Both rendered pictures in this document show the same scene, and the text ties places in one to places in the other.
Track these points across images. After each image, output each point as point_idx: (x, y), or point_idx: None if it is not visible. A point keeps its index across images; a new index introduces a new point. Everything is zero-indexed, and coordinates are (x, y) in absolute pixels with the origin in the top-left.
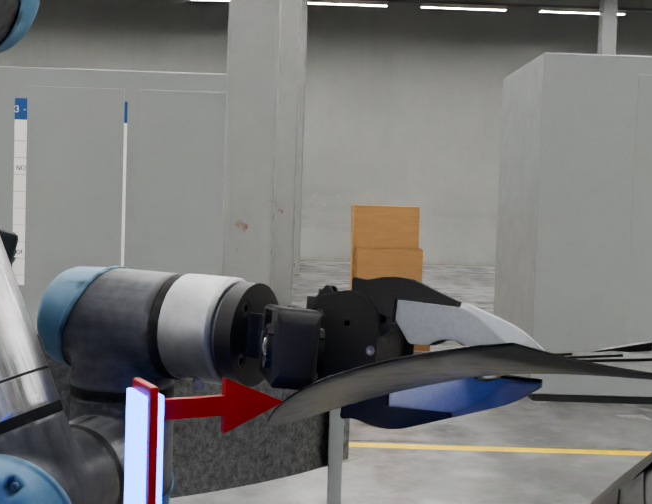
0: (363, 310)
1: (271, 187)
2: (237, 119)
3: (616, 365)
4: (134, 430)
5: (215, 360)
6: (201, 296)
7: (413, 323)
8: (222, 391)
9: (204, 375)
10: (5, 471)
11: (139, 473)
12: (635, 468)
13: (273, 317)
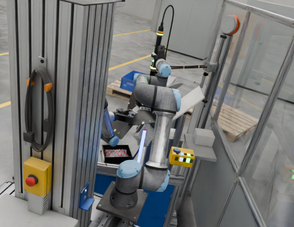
0: (126, 113)
1: None
2: None
3: (151, 115)
4: (144, 132)
5: (114, 120)
6: (112, 115)
7: (130, 113)
8: (144, 128)
9: (112, 121)
10: (117, 137)
11: (145, 134)
12: None
13: (127, 117)
